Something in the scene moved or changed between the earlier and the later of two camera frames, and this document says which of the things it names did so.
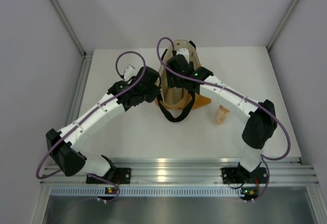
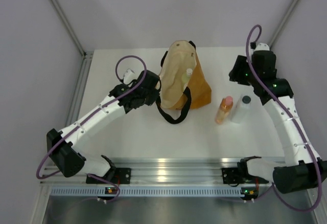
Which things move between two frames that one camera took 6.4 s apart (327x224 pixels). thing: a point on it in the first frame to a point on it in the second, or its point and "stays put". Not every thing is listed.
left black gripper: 156,91 stays put
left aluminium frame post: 86,56 stays put
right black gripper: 172,83 to 235,74
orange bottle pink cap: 222,114 stays put
